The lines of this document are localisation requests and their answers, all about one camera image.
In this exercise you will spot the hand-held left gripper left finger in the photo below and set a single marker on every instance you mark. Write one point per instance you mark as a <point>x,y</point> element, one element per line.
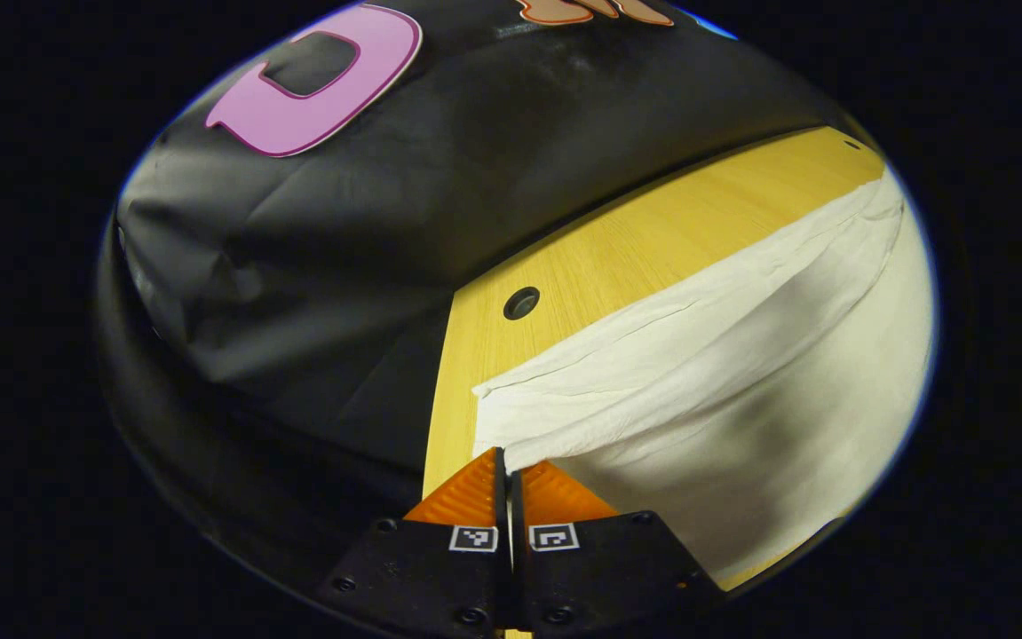
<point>439,577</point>

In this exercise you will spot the white jeans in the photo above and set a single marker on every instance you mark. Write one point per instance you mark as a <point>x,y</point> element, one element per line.
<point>741,382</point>

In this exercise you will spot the black backdrop cloth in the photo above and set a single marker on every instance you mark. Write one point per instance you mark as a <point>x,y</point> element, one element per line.
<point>386,231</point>

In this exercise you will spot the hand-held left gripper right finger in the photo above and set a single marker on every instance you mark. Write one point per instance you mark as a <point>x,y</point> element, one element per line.
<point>599,568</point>

